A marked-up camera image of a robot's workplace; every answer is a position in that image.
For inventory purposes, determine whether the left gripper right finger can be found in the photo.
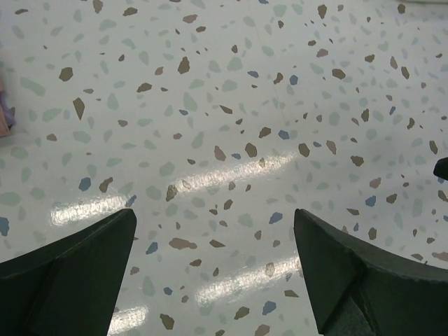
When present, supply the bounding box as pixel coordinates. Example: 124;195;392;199
294;209;447;335

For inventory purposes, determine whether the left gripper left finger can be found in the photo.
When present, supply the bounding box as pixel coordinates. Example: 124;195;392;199
1;209;137;335

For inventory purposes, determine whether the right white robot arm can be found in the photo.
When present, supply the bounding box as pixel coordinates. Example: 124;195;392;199
433;157;448;181

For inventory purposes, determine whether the folded pink t shirt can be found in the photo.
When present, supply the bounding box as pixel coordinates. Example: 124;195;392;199
0;82;16;137

